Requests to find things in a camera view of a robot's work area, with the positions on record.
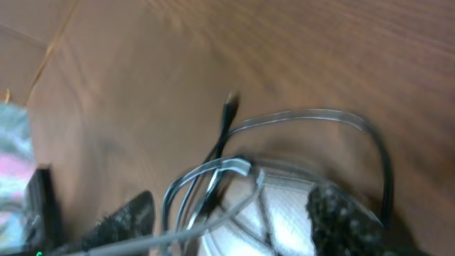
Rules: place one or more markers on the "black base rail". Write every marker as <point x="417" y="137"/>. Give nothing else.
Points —
<point x="44" y="229"/>

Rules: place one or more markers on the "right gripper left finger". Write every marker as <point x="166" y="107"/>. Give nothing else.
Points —
<point x="133" y="220"/>

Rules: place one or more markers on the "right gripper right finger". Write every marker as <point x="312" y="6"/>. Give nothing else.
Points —
<point x="342" y="226"/>

